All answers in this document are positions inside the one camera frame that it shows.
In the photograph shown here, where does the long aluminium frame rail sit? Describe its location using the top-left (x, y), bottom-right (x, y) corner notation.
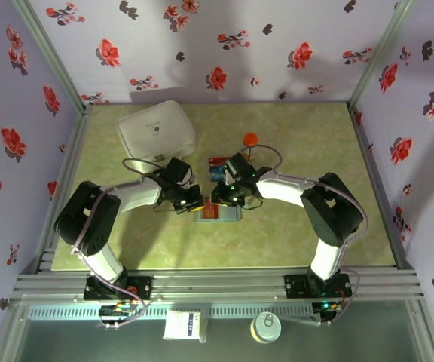
top-left (9, 267), bottom-right (427, 302)

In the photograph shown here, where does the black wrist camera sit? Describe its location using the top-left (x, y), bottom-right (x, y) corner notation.
top-left (170, 198), bottom-right (195, 215)
top-left (226, 192), bottom-right (249, 208)

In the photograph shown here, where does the lavender left arm cable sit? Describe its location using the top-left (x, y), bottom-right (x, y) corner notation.
top-left (68, 156), bottom-right (169, 329)

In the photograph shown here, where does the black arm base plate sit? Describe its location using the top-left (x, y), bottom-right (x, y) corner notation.
top-left (84, 274), bottom-right (154, 302)
top-left (283, 273), bottom-right (353, 299)

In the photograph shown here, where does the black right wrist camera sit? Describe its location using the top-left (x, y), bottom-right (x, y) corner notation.
top-left (226, 192), bottom-right (249, 208)

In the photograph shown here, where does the lavender right arm cable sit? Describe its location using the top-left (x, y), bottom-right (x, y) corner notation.
top-left (252, 143), bottom-right (371, 326)

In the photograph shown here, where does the clear acrylic card box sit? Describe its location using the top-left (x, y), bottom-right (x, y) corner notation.
top-left (205, 147), bottom-right (237, 185)

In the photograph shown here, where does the orange-capped bottle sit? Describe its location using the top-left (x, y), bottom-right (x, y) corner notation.
top-left (241, 132), bottom-right (259, 161)

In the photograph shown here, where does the aluminium frame upright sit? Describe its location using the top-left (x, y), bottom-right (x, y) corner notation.
top-left (348, 0), bottom-right (417, 109)
top-left (9, 0), bottom-right (90, 110)

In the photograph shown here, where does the aluminium side rail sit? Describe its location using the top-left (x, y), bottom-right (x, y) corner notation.
top-left (347, 102), bottom-right (417, 271)
top-left (35, 104), bottom-right (94, 272)

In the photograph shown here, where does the thin black camera cable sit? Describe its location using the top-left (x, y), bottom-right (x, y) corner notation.
top-left (152, 201), bottom-right (179, 215)
top-left (241, 195), bottom-right (265, 211)

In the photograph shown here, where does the perforated metal cable duct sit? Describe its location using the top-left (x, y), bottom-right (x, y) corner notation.
top-left (26, 303), bottom-right (312, 321)

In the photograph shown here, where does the silver tin can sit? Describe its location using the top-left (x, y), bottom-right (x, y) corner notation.
top-left (249, 311), bottom-right (281, 344)

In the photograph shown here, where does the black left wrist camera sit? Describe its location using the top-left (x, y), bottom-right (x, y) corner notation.
top-left (170, 198), bottom-right (195, 215)

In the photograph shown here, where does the white box with blue print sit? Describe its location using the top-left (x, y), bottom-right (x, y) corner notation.
top-left (163, 308), bottom-right (209, 343)

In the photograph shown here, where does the white plastic container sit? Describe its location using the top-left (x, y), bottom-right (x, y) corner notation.
top-left (116, 100), bottom-right (197, 175)

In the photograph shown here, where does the small electronics board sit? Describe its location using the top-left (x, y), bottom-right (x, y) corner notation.
top-left (313, 299), bottom-right (344, 325)
top-left (99, 299), bottom-right (137, 329)

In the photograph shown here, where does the lavender arm cable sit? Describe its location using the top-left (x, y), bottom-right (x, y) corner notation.
top-left (68, 156), bottom-right (169, 329)
top-left (252, 143), bottom-right (371, 326)

